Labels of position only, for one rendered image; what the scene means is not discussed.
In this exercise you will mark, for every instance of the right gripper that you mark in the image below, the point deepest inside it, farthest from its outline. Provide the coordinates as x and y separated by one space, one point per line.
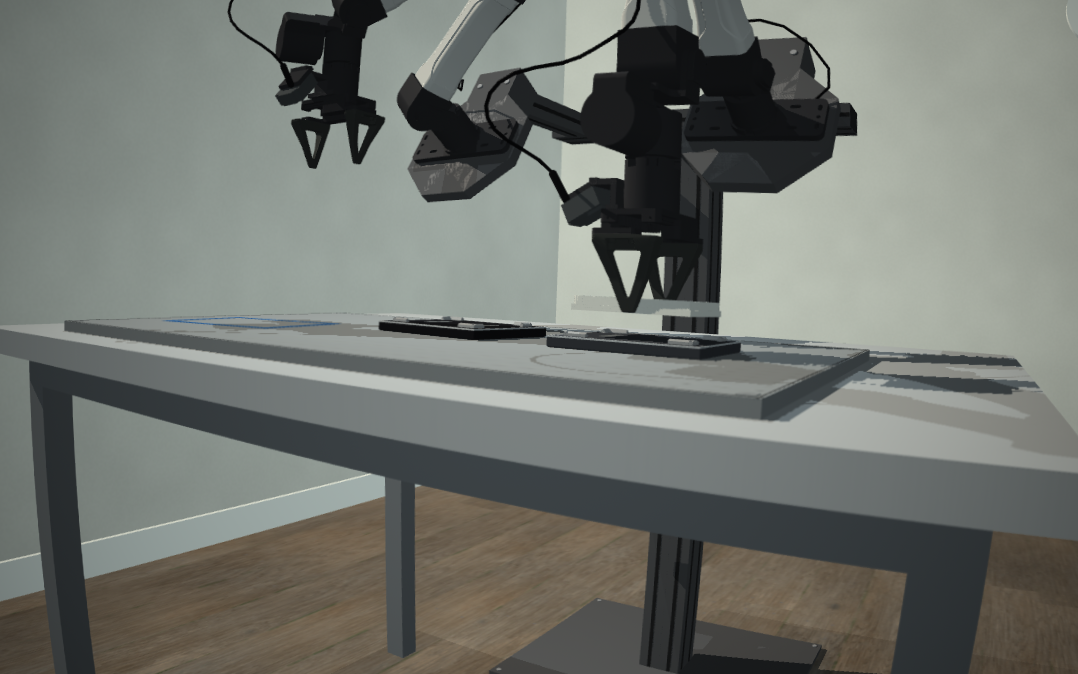
344 82

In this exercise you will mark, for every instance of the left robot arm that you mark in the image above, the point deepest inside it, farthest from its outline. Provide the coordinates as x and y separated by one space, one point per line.
623 113

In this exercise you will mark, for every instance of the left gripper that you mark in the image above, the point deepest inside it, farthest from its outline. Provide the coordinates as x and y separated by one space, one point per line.
644 191

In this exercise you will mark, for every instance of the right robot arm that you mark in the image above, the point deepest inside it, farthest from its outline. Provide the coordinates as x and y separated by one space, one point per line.
424 98

